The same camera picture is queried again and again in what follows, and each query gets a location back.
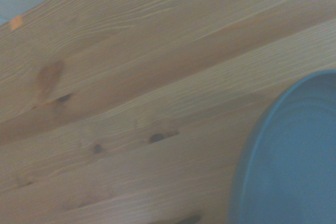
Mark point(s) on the blue plastic plate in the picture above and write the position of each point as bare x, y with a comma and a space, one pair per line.
291, 153

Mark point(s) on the small orange tape piece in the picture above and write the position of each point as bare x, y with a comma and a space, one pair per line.
15, 22

